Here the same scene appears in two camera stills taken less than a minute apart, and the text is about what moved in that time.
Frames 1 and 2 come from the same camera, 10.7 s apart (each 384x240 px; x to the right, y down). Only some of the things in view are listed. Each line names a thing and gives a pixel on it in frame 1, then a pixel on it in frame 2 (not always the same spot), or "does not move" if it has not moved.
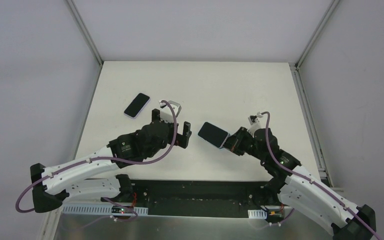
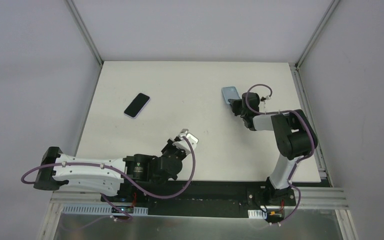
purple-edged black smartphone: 137,105 does not move
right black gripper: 235,141 to 236,105
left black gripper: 171,127 to 172,147
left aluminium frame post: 77,17 does not move
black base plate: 200,198 does not move
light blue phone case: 214,135 to 230,92
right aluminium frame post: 333,5 does not move
